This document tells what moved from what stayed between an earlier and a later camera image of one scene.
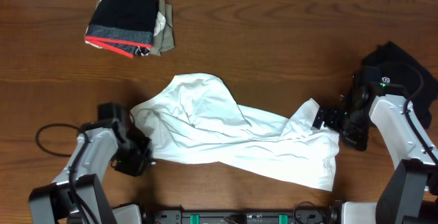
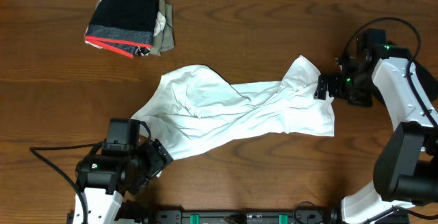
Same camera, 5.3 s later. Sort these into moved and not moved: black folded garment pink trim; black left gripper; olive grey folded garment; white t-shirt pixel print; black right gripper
Moved: white t-shirt pixel print; black right gripper; black left gripper
Not moved: black folded garment pink trim; olive grey folded garment
